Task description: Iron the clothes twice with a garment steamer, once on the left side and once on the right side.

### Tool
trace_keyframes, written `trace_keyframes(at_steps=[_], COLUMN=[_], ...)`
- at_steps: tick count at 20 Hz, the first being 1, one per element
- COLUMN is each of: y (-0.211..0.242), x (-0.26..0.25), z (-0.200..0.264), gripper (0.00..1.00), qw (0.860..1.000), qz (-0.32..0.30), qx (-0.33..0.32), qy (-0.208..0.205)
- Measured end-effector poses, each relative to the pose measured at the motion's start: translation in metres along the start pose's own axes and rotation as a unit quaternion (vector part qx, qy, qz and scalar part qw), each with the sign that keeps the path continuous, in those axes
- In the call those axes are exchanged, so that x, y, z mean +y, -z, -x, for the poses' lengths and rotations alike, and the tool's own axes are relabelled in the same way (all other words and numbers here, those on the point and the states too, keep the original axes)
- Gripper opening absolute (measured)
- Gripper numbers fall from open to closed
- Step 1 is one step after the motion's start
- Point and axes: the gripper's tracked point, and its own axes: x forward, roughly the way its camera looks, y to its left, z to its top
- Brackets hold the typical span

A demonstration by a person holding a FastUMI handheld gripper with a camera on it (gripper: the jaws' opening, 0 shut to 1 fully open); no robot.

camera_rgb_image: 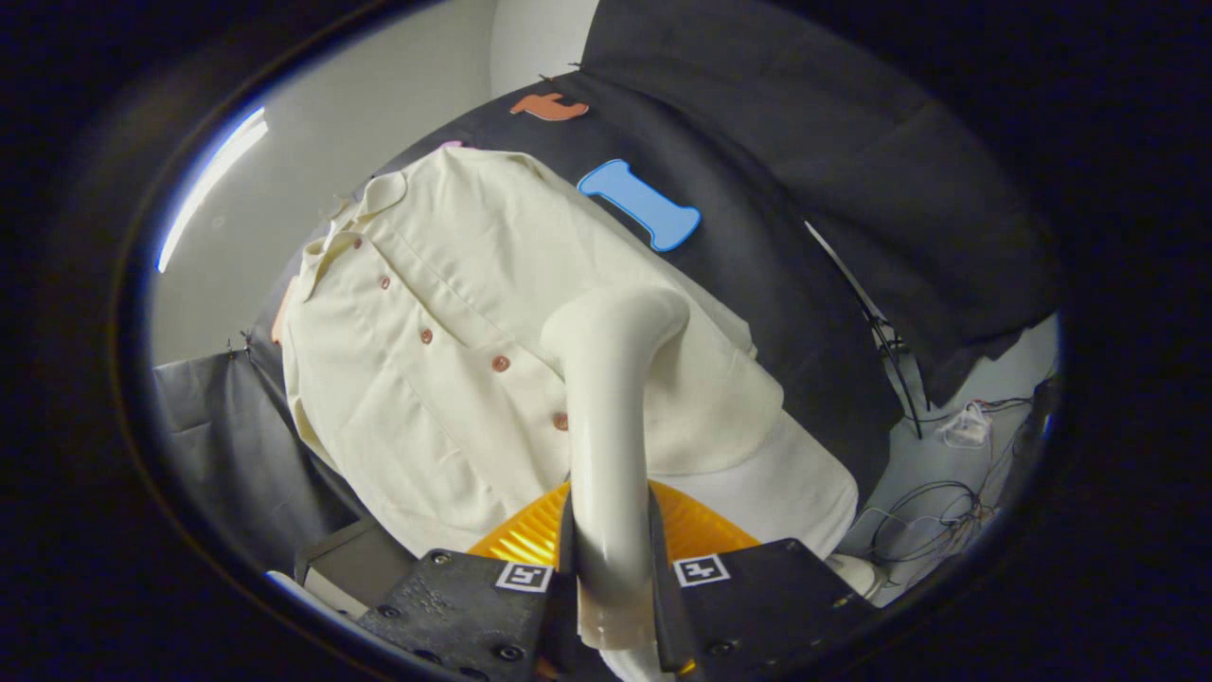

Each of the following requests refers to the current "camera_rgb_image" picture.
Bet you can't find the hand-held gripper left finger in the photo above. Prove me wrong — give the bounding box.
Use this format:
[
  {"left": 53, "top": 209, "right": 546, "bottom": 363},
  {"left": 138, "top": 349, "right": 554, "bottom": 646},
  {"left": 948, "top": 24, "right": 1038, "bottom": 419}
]
[{"left": 358, "top": 482, "right": 577, "bottom": 682}]

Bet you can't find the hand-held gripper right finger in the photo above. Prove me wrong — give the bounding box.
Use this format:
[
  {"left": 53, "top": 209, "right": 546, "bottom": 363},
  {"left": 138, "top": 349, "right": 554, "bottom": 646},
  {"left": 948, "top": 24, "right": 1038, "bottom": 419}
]
[{"left": 647, "top": 480, "right": 878, "bottom": 679}]

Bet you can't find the cream button-up shirt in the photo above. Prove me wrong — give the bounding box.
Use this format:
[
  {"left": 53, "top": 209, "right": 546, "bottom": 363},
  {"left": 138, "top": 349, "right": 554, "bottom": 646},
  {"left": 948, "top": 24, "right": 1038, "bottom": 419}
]
[{"left": 281, "top": 147, "right": 861, "bottom": 562}]

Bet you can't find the white round object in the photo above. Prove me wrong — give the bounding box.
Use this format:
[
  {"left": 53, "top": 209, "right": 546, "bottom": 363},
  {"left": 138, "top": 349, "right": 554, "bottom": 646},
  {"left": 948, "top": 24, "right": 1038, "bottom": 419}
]
[{"left": 828, "top": 552, "right": 889, "bottom": 601}]

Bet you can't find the grey cabinet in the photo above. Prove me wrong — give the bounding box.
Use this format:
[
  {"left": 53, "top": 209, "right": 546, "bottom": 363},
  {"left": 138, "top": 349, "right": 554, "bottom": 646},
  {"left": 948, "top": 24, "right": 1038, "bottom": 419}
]
[{"left": 268, "top": 516, "right": 423, "bottom": 622}]

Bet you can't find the clear plastic bag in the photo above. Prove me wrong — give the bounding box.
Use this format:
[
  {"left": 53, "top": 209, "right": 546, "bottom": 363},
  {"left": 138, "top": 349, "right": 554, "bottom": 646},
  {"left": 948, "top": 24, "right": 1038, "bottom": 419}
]
[{"left": 936, "top": 402, "right": 997, "bottom": 450}]

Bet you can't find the black backdrop cloth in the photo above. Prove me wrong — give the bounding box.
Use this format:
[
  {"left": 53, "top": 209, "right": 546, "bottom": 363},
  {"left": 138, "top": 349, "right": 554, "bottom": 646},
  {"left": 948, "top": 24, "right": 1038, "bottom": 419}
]
[{"left": 151, "top": 0, "right": 1066, "bottom": 569}]

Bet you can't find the tangle of black cables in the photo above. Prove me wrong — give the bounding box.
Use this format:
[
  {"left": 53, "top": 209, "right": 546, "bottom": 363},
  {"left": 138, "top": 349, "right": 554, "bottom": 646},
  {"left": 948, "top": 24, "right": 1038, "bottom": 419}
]
[{"left": 865, "top": 477, "right": 997, "bottom": 566}]

